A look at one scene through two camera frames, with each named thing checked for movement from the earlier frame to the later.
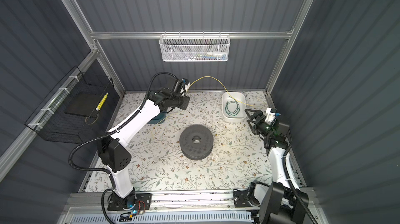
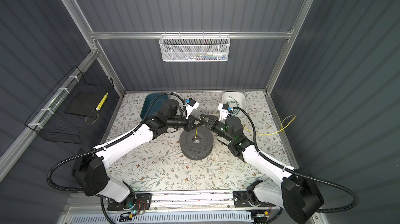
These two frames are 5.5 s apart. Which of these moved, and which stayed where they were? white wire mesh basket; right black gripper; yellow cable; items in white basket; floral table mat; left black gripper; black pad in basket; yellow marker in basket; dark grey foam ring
Moved: right black gripper; left black gripper; yellow cable
Stayed: yellow marker in basket; white wire mesh basket; items in white basket; dark grey foam ring; floral table mat; black pad in basket
